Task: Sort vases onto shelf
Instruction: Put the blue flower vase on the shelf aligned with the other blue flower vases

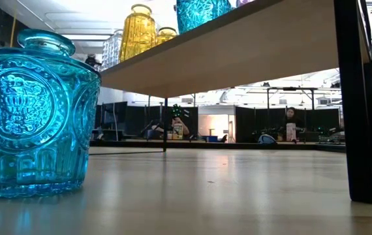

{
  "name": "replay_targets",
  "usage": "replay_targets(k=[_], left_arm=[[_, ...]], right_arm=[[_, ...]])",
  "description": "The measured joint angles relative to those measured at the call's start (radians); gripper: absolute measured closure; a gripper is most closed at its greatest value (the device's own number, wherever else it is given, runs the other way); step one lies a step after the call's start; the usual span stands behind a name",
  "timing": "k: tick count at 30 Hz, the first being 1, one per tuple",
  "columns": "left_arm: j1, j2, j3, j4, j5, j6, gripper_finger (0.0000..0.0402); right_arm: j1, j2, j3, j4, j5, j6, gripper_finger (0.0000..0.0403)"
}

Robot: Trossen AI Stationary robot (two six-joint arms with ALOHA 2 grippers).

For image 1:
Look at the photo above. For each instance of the wide clear glass vase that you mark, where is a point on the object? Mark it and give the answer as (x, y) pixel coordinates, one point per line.
(112, 50)

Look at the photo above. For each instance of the black aluminium table frame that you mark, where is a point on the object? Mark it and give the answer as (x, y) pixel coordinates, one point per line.
(238, 146)

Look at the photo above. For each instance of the small blue bin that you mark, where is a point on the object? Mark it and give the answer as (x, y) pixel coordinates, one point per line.
(210, 138)

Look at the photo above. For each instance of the blue white rounded object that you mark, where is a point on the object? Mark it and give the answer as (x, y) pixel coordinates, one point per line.
(267, 139)

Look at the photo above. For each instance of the wooden shelf with black legs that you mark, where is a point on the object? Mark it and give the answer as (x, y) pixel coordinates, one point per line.
(238, 52)

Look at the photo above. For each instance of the black monitor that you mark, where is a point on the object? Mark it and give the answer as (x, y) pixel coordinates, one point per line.
(114, 112)

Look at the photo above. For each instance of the black background rig frame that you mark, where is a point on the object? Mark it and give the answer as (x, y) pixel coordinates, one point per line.
(290, 88)

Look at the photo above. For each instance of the yellow white container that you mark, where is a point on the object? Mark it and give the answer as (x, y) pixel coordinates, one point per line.
(177, 131)

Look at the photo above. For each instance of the teal square glass vase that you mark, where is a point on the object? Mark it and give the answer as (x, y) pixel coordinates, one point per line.
(202, 13)

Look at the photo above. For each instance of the yellow ribbed glass vase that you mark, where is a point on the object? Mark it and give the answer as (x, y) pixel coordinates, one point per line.
(166, 35)

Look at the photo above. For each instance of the white cylindrical container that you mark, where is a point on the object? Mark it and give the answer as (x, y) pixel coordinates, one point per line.
(291, 132)

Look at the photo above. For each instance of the teal embossed round glass vase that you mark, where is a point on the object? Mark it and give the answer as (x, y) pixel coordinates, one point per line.
(32, 114)

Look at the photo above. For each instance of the wide pink glass vase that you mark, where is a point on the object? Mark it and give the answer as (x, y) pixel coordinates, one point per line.
(244, 2)

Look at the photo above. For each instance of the black partition panels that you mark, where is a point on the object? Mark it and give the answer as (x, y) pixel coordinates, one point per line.
(254, 124)

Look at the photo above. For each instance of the small yellow glass vase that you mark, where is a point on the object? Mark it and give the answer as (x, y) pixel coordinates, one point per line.
(138, 32)

